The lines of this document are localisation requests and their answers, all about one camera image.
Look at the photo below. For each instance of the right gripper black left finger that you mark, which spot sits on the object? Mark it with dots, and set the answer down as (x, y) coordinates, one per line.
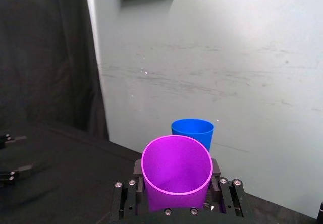
(130, 196)

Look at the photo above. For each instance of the blue plastic cup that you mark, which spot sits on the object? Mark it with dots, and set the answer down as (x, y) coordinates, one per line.
(195, 133)

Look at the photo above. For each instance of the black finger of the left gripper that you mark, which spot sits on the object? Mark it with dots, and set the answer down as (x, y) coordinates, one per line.
(10, 139)
(17, 173)

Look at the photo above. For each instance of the black hanging curtain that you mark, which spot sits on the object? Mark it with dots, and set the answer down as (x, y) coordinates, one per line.
(45, 57)

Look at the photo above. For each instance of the purple plastic cup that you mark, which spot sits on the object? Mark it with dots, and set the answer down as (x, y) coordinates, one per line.
(174, 166)

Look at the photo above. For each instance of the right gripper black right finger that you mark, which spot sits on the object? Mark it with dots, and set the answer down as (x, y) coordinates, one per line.
(230, 196)

